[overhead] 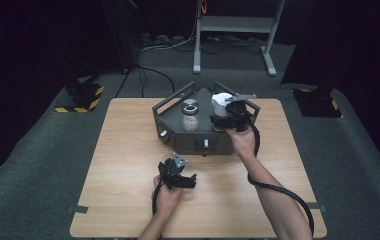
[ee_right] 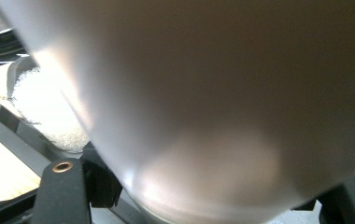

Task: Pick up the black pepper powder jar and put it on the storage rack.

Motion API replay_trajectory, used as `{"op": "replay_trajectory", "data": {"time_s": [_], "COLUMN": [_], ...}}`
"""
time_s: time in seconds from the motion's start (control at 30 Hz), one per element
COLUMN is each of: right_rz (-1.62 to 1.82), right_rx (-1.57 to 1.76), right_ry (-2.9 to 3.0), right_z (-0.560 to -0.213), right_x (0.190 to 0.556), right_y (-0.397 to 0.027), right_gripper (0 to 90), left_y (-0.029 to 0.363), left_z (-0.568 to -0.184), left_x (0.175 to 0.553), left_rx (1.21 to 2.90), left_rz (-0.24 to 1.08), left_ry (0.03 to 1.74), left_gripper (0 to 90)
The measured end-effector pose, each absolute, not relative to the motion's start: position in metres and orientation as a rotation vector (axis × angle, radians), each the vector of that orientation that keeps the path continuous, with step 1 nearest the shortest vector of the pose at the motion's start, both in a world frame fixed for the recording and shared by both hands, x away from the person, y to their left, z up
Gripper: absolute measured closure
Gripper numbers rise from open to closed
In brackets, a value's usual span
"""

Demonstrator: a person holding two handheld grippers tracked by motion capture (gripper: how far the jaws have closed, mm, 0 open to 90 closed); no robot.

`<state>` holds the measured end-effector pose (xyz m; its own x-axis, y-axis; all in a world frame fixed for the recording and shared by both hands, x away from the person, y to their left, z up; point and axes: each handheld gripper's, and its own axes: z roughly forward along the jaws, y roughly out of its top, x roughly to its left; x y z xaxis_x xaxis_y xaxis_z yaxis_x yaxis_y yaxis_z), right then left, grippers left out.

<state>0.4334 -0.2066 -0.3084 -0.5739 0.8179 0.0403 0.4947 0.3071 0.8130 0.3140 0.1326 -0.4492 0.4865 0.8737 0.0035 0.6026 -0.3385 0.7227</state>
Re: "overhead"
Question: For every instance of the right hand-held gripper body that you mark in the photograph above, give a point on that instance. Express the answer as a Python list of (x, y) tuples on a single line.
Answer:
[(239, 115)]

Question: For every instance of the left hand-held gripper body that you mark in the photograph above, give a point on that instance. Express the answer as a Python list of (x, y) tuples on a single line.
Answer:
[(171, 168)]

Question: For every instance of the small metal can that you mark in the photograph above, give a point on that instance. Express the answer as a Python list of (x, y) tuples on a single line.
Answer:
[(190, 115)]

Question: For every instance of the dark grey corner rack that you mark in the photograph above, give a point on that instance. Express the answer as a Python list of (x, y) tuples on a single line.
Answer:
[(178, 136)]

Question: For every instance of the person's left hand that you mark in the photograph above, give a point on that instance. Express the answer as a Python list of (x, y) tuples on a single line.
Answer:
[(168, 199)]

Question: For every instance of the person's right hand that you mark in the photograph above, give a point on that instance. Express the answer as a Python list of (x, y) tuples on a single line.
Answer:
[(243, 142)]

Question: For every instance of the black base with yellow stripes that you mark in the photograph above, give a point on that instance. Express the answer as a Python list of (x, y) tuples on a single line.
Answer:
[(81, 96), (318, 102)]

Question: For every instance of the grey metal stand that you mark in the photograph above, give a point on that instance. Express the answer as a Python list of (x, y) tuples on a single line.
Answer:
[(234, 25)]

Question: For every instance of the grey tape piece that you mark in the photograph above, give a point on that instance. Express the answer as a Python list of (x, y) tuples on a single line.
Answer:
[(78, 209), (321, 208)]

